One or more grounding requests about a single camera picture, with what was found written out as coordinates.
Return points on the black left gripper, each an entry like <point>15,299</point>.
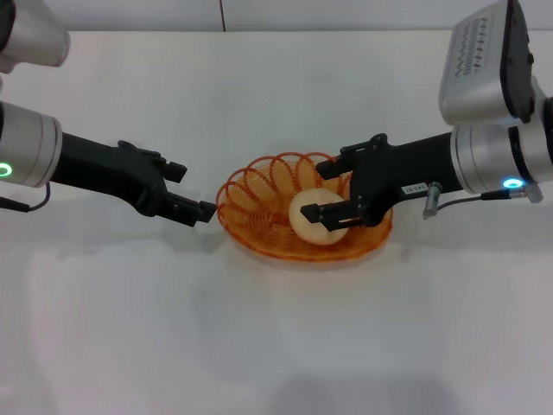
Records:
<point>108,173</point>

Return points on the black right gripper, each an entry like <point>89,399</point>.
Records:
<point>397,173</point>

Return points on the round beige bread roll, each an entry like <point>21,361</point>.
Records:
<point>319,237</point>

